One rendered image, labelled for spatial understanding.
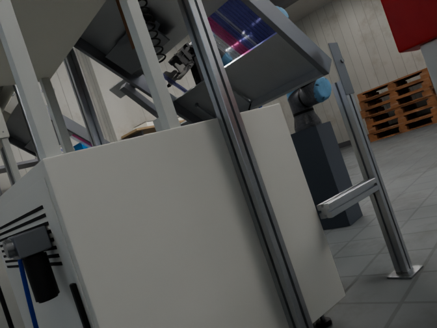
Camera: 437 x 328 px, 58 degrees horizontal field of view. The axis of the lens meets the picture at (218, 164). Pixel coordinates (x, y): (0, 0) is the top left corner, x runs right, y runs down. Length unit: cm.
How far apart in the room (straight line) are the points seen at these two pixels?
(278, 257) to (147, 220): 32
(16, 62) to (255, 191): 55
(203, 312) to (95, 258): 26
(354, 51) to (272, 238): 886
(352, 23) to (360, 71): 105
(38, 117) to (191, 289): 44
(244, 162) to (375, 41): 870
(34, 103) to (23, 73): 6
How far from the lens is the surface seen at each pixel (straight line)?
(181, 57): 172
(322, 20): 1002
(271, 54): 138
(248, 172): 91
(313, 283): 109
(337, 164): 221
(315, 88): 207
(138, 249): 79
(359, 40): 965
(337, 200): 114
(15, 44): 82
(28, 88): 79
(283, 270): 96
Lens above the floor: 51
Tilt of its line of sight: 1 degrees up
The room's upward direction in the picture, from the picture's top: 19 degrees counter-clockwise
